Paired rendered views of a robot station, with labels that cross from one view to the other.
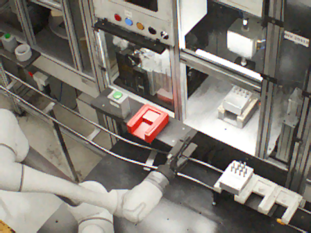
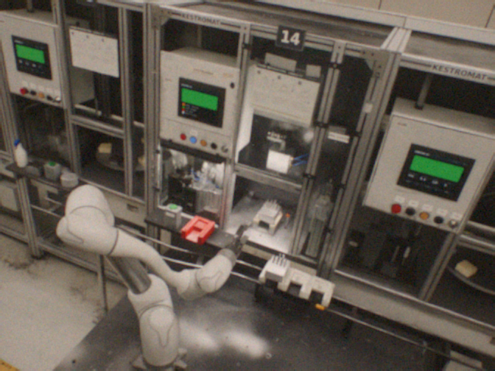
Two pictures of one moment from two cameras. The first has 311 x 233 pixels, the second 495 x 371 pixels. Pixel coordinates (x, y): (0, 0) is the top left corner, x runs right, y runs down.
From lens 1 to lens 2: 67 cm
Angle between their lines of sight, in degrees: 20
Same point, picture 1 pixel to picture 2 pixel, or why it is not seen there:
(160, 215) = (208, 311)
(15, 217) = (27, 357)
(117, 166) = not seen: hidden behind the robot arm
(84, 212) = (149, 299)
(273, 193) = (309, 281)
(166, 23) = (227, 138)
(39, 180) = (132, 242)
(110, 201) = (183, 278)
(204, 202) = (245, 298)
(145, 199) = (221, 268)
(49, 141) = (72, 280)
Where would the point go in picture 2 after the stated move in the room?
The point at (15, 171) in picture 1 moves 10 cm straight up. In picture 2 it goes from (110, 230) to (109, 207)
